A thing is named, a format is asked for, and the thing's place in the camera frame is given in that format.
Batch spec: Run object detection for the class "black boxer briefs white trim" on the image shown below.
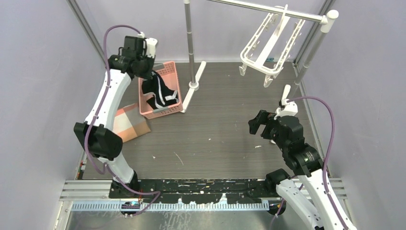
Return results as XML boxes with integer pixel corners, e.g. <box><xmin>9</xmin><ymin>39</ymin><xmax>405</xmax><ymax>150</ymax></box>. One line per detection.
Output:
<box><xmin>141</xmin><ymin>70</ymin><xmax>180</xmax><ymax>110</ymax></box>

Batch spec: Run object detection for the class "white clip hanger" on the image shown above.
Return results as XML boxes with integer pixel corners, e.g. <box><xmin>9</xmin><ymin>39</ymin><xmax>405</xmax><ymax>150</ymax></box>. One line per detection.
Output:
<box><xmin>239</xmin><ymin>4</ymin><xmax>305</xmax><ymax>88</ymax></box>

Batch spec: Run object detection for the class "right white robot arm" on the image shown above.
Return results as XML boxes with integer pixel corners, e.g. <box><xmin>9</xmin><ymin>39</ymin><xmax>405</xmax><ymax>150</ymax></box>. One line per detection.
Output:
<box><xmin>248</xmin><ymin>110</ymin><xmax>356</xmax><ymax>230</ymax></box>

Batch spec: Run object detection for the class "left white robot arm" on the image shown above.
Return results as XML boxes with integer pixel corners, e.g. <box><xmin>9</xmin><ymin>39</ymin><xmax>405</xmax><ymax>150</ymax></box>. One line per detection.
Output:
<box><xmin>74</xmin><ymin>34</ymin><xmax>158</xmax><ymax>198</ymax></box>

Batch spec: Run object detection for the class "pink plastic basket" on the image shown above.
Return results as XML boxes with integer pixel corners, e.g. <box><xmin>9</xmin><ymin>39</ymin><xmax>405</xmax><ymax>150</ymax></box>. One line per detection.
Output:
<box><xmin>138</xmin><ymin>61</ymin><xmax>183</xmax><ymax>119</ymax></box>

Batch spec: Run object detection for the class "pink checked cloth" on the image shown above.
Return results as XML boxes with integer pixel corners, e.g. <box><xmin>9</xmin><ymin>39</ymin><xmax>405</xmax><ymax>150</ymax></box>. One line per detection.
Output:
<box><xmin>113</xmin><ymin>103</ymin><xmax>151</xmax><ymax>143</ymax></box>

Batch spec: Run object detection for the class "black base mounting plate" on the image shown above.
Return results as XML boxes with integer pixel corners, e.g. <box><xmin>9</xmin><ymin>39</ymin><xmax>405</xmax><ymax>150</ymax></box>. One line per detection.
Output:
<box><xmin>109</xmin><ymin>178</ymin><xmax>297</xmax><ymax>205</ymax></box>

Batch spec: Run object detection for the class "silver clothes rack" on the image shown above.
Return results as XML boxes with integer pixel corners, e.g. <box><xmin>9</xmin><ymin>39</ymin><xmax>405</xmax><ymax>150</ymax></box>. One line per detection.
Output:
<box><xmin>179</xmin><ymin>0</ymin><xmax>339</xmax><ymax>145</ymax></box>

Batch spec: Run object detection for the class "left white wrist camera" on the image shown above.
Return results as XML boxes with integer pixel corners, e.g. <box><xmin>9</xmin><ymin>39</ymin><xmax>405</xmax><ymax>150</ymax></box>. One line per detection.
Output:
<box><xmin>137</xmin><ymin>32</ymin><xmax>158</xmax><ymax>58</ymax></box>

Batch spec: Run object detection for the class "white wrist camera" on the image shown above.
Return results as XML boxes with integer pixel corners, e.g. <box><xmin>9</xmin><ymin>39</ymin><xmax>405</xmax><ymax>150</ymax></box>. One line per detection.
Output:
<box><xmin>137</xmin><ymin>32</ymin><xmax>158</xmax><ymax>58</ymax></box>
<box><xmin>274</xmin><ymin>99</ymin><xmax>298</xmax><ymax>120</ymax></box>

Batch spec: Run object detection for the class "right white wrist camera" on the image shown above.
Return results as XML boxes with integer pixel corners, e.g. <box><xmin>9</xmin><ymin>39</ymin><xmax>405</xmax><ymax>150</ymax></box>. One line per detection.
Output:
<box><xmin>274</xmin><ymin>99</ymin><xmax>298</xmax><ymax>120</ymax></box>

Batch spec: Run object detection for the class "aluminium frame post left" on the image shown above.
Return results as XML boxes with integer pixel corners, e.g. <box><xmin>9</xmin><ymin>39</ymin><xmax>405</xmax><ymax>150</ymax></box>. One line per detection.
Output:
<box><xmin>66</xmin><ymin>0</ymin><xmax>104</xmax><ymax>63</ymax></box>

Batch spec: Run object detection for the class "aluminium frame post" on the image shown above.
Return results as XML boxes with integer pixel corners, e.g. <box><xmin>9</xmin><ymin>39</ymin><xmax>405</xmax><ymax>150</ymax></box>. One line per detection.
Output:
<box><xmin>66</xmin><ymin>0</ymin><xmax>104</xmax><ymax>63</ymax></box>
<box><xmin>293</xmin><ymin>0</ymin><xmax>335</xmax><ymax>67</ymax></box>

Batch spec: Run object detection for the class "aluminium frame post right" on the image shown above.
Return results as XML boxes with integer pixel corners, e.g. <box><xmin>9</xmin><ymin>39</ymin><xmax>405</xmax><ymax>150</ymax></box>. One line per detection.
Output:
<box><xmin>293</xmin><ymin>0</ymin><xmax>335</xmax><ymax>67</ymax></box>

